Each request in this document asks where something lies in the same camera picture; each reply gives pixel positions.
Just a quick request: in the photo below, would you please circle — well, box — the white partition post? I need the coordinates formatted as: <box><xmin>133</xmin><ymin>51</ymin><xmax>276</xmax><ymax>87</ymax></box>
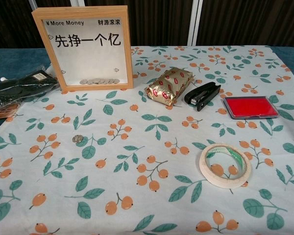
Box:
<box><xmin>187</xmin><ymin>0</ymin><xmax>204</xmax><ymax>47</ymax></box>

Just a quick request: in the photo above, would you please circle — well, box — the wooden box with label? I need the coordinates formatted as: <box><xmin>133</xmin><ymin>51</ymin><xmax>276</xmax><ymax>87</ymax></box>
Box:
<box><xmin>31</xmin><ymin>6</ymin><xmax>134</xmax><ymax>92</ymax></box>

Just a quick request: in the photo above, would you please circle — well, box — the gold foil packet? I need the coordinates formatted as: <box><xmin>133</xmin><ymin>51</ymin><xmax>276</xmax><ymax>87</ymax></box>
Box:
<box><xmin>144</xmin><ymin>67</ymin><xmax>196</xmax><ymax>107</ymax></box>

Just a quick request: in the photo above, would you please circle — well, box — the red ink pad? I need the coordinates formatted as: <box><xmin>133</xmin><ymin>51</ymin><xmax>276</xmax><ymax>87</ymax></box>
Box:
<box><xmin>221</xmin><ymin>95</ymin><xmax>280</xmax><ymax>120</ymax></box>

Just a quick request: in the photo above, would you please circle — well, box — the beige masking tape roll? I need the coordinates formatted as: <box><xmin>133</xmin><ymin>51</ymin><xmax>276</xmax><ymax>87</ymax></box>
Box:
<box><xmin>198</xmin><ymin>143</ymin><xmax>253</xmax><ymax>189</ymax></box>

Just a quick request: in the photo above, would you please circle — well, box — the black stapler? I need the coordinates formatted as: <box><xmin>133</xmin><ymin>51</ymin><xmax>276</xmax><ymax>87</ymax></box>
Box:
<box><xmin>184</xmin><ymin>81</ymin><xmax>221</xmax><ymax>113</ymax></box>

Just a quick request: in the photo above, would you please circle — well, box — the brown rubber band bundle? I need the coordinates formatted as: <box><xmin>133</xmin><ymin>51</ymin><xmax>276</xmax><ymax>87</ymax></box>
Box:
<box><xmin>0</xmin><ymin>101</ymin><xmax>22</xmax><ymax>121</ymax></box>

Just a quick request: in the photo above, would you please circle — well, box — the floral print tablecloth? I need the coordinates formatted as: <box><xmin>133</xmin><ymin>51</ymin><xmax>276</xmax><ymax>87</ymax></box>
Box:
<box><xmin>0</xmin><ymin>45</ymin><xmax>294</xmax><ymax>235</ymax></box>

